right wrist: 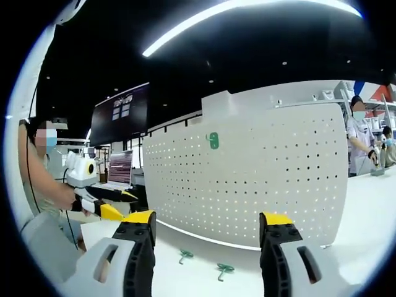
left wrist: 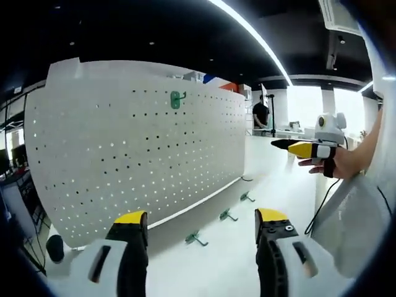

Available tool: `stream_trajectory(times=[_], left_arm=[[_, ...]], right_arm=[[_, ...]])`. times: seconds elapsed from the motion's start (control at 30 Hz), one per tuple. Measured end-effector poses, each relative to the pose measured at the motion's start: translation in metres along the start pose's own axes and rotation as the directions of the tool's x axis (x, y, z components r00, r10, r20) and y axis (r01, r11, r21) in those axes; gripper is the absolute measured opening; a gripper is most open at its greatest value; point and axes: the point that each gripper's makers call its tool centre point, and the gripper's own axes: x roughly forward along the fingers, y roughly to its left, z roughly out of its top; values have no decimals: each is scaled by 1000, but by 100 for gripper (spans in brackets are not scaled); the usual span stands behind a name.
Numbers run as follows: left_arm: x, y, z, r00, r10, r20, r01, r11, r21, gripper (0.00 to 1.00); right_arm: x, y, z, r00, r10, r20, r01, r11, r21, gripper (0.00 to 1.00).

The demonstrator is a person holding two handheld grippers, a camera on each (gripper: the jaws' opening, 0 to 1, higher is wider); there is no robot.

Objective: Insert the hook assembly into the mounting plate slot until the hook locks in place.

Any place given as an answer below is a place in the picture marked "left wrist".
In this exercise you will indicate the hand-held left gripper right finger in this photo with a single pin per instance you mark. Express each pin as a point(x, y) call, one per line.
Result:
point(272, 247)

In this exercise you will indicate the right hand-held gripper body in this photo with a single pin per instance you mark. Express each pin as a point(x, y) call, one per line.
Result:
point(331, 131)

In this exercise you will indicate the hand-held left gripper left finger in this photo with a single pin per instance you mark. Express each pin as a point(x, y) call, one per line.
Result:
point(133, 247)

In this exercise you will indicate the green hook assembly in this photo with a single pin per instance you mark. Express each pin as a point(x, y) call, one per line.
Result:
point(192, 237)
point(225, 215)
point(174, 103)
point(245, 197)

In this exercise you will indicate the white perforated mounting plate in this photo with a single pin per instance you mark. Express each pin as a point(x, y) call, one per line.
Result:
point(123, 170)

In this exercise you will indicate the person's right hand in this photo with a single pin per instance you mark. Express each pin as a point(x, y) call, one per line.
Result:
point(345, 164)

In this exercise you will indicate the monitor on black stand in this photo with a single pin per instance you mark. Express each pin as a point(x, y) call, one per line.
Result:
point(273, 123)

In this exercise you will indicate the person's white shirt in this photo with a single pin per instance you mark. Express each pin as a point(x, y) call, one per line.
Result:
point(376, 68)

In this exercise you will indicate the black rounded object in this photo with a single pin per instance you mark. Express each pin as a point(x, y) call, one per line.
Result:
point(55, 249)

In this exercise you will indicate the ceiling air conditioner vent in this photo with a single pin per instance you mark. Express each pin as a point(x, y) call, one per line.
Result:
point(337, 15)

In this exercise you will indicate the ceiling light strip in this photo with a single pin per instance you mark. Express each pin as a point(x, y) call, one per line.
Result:
point(217, 2)

